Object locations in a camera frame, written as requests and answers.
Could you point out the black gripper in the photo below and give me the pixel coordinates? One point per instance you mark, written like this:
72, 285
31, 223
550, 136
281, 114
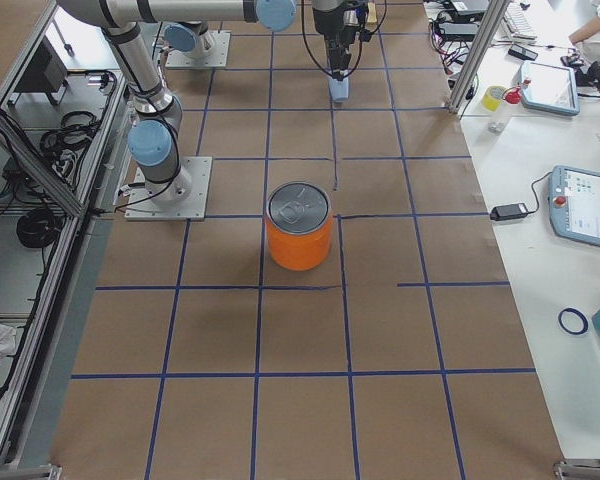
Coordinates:
326, 23

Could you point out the wooden cup rack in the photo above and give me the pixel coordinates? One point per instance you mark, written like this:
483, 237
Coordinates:
371, 18

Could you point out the black smartphone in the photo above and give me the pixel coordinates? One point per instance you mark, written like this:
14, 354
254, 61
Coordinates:
522, 53

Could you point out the aluminium frame post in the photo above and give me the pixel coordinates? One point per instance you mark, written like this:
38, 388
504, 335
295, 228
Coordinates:
485, 34

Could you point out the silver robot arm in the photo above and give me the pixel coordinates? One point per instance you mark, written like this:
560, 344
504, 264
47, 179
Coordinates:
153, 141
193, 39

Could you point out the far teach pendant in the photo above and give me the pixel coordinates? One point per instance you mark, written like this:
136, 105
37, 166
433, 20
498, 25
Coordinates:
549, 88

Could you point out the light blue plastic cup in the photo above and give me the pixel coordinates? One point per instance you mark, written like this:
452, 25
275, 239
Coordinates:
339, 90

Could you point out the large orange can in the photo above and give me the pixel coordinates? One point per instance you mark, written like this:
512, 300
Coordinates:
298, 226

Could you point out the yellow tape roll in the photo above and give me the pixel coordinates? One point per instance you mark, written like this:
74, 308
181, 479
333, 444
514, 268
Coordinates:
492, 97

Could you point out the black power adapter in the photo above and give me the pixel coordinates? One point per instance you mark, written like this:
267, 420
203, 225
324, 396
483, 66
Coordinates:
509, 212

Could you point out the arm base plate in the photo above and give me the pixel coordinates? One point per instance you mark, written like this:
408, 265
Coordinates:
217, 59
186, 198

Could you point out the near teach pendant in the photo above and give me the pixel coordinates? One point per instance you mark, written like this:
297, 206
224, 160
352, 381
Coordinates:
574, 204

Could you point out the teach pendant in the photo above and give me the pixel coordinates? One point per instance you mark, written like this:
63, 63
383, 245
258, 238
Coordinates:
549, 88
574, 204

